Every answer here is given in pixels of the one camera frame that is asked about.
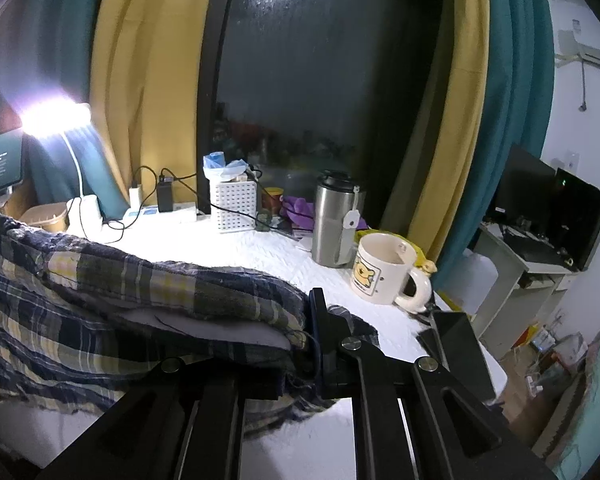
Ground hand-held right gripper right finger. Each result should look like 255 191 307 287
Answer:
307 287 556 480

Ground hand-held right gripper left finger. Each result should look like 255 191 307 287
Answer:
35 352 288 480

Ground plaid pants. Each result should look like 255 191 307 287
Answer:
0 209 381 433

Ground white cartoon mug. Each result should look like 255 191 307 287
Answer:
351 232 432 313

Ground white textured table cover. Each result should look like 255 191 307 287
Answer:
0 205 508 480

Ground stainless steel tumbler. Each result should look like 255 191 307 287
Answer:
311 170 367 267

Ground white tea bag tag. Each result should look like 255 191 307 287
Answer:
342 185 363 231

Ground purple cloth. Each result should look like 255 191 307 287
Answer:
280 195 316 223

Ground small orange jar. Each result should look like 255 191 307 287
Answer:
262 187 285 216

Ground white perforated basket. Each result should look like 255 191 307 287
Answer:
210 178 258 234

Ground white power strip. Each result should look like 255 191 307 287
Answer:
122 202 198 224

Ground grey computer desk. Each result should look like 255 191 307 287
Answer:
472 222 576 356

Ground blue face masks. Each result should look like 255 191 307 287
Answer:
203 151 251 181

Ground black charger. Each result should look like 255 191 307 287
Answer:
156 174 175 212

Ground white lamp base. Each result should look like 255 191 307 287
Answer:
20 101 104 239

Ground beige lidded box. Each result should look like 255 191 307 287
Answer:
19 203 70 233

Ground black screen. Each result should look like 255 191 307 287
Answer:
492 144 556 226
547 167 600 272

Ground yellow curtain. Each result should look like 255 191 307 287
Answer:
89 0 241 211
380 0 491 266

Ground dark window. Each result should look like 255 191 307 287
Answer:
197 0 456 241

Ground computer monitor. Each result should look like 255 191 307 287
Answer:
0 129 25 198

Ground teal curtain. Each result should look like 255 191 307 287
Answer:
437 0 556 291
0 0 131 221

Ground white air conditioner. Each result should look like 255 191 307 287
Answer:
555 30 600 77

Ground black charger cable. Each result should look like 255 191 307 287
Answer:
159 167 261 226

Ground black lamp cable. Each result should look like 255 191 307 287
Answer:
100 166 159 231

